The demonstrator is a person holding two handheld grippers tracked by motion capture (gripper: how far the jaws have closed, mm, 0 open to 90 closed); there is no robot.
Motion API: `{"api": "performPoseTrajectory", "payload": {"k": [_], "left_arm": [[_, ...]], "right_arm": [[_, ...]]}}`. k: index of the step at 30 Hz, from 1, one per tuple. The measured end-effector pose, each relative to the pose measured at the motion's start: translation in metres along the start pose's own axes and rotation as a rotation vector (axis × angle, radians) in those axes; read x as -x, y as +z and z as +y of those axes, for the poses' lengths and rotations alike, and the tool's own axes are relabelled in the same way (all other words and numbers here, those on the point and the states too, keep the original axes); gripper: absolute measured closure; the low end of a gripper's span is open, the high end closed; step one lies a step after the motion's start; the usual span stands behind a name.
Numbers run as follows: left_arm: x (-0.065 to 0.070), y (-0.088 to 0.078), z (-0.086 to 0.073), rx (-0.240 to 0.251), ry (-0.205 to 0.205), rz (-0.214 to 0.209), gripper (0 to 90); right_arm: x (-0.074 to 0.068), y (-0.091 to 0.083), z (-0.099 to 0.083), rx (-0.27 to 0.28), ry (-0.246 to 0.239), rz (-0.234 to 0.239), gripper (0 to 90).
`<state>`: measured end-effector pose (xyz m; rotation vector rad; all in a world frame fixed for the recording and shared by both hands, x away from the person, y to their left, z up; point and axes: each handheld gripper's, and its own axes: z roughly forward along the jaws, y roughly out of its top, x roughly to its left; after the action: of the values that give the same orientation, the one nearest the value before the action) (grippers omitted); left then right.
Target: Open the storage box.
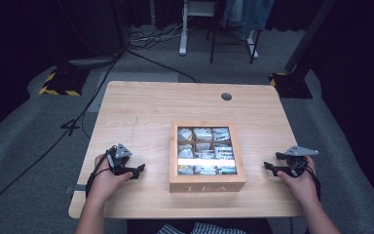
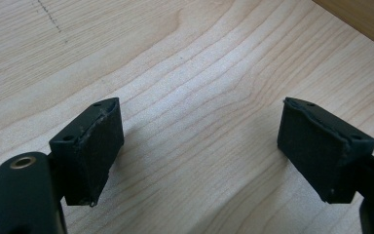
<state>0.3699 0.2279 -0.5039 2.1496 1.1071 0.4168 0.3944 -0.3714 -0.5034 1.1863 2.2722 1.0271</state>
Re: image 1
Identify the person's right hand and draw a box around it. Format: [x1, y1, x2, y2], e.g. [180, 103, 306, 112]
[276, 154, 321, 210]

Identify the white desk foot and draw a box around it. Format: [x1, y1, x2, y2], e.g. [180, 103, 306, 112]
[245, 31, 260, 60]

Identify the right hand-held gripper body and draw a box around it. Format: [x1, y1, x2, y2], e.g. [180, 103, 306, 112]
[283, 144, 319, 178]

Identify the left hand-held gripper black cable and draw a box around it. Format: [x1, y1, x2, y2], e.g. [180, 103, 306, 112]
[85, 151, 118, 199]

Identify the person's left hand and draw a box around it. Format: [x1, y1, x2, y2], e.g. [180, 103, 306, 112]
[86, 153, 134, 205]

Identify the black yellow striped stand base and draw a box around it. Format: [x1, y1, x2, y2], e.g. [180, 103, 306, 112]
[38, 66, 91, 98]
[268, 71, 314, 99]

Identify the black metal stool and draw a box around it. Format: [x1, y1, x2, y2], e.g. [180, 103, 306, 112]
[206, 0, 263, 65]

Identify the dark slanted stand pole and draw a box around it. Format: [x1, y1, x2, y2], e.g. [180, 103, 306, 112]
[283, 0, 338, 74]

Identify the grey tape strip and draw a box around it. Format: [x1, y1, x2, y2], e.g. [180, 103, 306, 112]
[64, 183, 89, 195]

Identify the person's striped clothing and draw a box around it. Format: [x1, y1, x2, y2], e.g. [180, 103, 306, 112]
[157, 221, 248, 234]

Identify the right hand-held gripper black cable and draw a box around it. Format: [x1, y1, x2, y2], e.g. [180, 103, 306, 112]
[305, 164, 322, 203]

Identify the white desk leg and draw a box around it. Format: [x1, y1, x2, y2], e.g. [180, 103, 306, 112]
[178, 0, 217, 58]

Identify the long black floor cable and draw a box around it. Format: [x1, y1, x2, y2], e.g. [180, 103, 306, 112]
[0, 53, 122, 221]

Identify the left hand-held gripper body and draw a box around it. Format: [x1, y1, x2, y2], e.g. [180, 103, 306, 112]
[106, 142, 133, 176]

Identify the wooden tea box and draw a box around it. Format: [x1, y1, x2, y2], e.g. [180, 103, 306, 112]
[168, 120, 247, 194]

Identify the hand-held gripper black cable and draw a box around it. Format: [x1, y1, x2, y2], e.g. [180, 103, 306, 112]
[85, 151, 118, 199]
[305, 164, 322, 203]

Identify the bundle of floor cables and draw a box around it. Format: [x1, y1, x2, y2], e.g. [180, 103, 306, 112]
[127, 16, 194, 51]

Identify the group of tea bags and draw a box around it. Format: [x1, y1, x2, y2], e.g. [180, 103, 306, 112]
[176, 126, 239, 176]

